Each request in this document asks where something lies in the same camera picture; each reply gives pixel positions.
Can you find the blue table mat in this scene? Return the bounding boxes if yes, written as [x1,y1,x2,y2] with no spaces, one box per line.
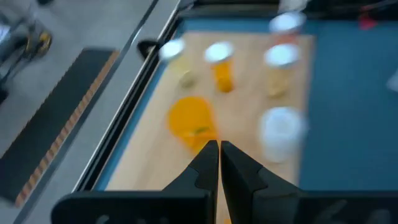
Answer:
[93,17,398,192]

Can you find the pale green vial white cap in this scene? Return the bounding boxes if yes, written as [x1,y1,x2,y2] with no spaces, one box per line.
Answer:
[158,37,198,90]

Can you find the black floor mat hazard stripes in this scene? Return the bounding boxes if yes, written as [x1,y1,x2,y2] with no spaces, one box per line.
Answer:
[0,48,121,208]

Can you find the wooden shelf with black frame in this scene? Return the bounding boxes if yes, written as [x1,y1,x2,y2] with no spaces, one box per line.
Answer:
[104,30,317,224]

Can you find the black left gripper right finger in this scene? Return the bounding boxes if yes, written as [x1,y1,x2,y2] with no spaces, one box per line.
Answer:
[221,140,304,224]

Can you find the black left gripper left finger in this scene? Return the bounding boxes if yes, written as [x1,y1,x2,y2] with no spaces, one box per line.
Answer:
[161,140,220,192]

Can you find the pink vial white cap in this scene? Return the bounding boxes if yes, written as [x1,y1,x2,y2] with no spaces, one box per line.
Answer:
[269,11,307,44]

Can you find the grey wheeled stand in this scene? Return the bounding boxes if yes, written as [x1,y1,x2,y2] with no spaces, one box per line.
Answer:
[0,0,53,69]

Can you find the large orange vial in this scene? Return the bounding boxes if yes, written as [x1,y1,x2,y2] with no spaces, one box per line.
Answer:
[167,95,218,153]

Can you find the pale yellow vial white cap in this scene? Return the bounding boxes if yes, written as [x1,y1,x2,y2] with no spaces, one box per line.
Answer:
[263,43,302,99]

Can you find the plain white bottle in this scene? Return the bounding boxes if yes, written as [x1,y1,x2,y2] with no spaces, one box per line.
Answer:
[257,106,309,164]

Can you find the small orange vial white cap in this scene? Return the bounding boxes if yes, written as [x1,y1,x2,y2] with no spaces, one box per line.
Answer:
[203,40,236,94]

